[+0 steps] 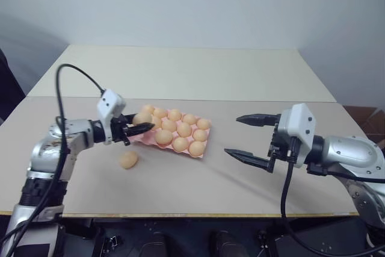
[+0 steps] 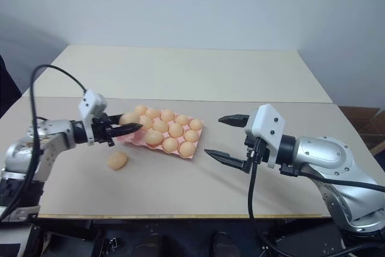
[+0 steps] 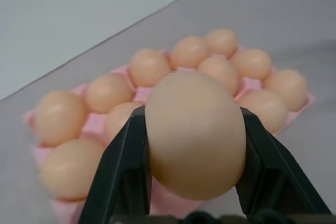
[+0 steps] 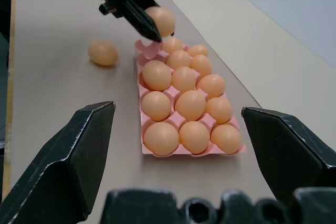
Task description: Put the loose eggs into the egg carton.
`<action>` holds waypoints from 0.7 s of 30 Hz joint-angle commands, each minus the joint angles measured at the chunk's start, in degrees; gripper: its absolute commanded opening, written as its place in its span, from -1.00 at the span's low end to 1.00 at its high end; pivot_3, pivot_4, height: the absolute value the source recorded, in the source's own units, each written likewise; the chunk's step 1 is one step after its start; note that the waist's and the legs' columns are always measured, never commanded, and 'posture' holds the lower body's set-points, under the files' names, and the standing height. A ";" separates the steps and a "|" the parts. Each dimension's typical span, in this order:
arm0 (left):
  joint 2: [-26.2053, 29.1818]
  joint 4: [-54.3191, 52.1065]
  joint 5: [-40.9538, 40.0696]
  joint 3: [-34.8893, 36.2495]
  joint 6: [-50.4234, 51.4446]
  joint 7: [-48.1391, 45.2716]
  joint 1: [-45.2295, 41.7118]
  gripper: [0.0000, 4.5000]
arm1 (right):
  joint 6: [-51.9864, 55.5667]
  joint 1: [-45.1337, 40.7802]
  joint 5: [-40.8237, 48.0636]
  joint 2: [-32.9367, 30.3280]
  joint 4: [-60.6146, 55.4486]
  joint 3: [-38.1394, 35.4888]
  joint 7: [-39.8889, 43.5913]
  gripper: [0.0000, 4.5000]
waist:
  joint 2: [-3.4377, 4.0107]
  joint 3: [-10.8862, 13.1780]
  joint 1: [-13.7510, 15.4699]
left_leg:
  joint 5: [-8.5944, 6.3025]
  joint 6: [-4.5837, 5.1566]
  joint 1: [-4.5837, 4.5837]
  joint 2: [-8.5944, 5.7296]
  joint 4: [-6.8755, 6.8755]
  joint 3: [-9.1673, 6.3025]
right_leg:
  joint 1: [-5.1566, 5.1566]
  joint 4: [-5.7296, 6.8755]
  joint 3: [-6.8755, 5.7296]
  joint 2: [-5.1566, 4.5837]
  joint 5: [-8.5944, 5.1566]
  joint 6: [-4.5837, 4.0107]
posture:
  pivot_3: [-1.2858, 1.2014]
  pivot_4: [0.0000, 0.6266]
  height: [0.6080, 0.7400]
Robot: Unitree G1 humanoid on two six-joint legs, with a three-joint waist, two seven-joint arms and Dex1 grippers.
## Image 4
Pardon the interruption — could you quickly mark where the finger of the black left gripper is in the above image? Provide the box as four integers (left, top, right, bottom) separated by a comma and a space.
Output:
136, 0, 176, 37
122, 0, 162, 42

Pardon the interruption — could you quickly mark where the pink egg tray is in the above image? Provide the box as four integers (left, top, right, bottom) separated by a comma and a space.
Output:
134, 39, 247, 158

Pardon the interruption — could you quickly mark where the brown egg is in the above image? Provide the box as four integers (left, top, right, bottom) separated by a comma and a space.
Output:
144, 7, 176, 38
87, 40, 119, 67
142, 60, 173, 91
174, 90, 207, 122
178, 121, 211, 155
196, 73, 226, 99
210, 124, 243, 156
171, 66, 197, 93
162, 37, 184, 55
205, 97, 234, 125
166, 50, 192, 70
143, 122, 180, 156
141, 91, 172, 122
186, 45, 209, 58
190, 54, 213, 77

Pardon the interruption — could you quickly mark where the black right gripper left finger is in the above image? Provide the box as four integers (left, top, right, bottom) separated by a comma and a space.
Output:
0, 101, 117, 224

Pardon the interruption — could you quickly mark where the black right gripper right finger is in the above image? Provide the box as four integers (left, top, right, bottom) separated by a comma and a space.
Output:
241, 106, 336, 201

